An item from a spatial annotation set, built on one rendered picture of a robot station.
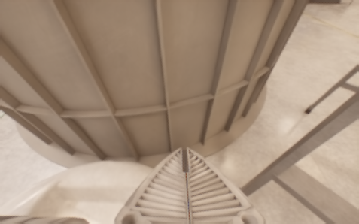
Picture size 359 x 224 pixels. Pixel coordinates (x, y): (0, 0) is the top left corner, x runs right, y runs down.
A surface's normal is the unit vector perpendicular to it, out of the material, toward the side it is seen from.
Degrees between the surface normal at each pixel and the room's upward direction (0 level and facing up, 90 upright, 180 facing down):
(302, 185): 0
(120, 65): 90
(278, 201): 0
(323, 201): 0
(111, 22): 90
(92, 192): 70
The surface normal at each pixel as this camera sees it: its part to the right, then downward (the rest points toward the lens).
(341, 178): 0.00, -0.69
